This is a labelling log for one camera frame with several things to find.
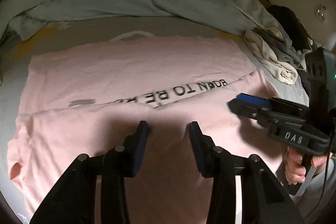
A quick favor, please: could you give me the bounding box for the folded dark grey cloth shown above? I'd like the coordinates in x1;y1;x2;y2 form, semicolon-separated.
253;28;301;69

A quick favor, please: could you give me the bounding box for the black bag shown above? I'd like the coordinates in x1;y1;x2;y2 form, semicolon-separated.
266;5;317;54

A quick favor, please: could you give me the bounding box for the wall power socket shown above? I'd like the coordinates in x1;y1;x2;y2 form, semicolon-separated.
316;5;326;22

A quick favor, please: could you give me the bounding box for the folded cream cloth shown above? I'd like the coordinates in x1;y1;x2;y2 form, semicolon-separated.
243;31;298;85

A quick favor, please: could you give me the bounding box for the right hand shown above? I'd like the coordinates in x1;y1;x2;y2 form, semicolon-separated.
284;148;334;185

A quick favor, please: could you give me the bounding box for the pink printed t-shirt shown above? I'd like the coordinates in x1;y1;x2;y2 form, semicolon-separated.
7;36;283;223

